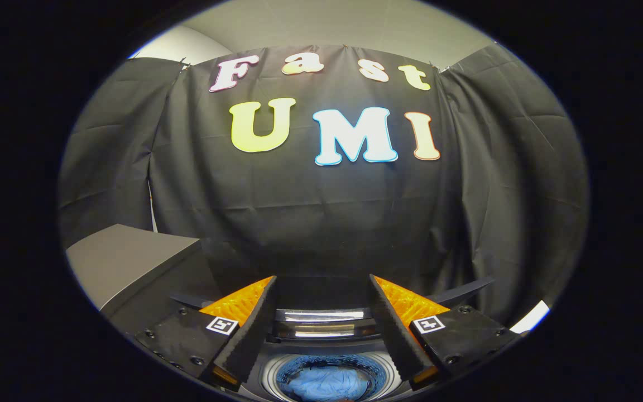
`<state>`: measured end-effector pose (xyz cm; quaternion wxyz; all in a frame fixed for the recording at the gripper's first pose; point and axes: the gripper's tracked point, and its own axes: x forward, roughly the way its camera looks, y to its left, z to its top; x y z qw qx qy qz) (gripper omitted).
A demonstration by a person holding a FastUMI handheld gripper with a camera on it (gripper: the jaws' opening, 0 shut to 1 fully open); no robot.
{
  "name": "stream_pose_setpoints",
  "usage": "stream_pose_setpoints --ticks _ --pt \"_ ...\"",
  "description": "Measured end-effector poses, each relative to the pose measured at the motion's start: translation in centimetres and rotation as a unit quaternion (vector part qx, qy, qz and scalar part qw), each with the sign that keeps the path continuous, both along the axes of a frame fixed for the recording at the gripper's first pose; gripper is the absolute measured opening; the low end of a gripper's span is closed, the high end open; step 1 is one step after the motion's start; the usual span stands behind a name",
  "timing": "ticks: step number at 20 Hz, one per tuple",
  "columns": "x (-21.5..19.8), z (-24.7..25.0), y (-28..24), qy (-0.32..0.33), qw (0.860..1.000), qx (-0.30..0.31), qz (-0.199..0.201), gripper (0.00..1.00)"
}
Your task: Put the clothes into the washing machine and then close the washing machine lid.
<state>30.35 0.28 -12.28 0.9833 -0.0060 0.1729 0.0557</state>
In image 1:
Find black backdrop cloth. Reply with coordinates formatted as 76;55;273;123
58;45;589;330

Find grey cabinet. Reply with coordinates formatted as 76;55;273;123
66;223;222;336

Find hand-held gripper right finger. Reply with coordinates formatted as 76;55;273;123
369;274;523;391

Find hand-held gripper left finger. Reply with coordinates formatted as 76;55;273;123
135;275;277;391

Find light blue polo shirt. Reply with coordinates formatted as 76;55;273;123
285;366;370;401

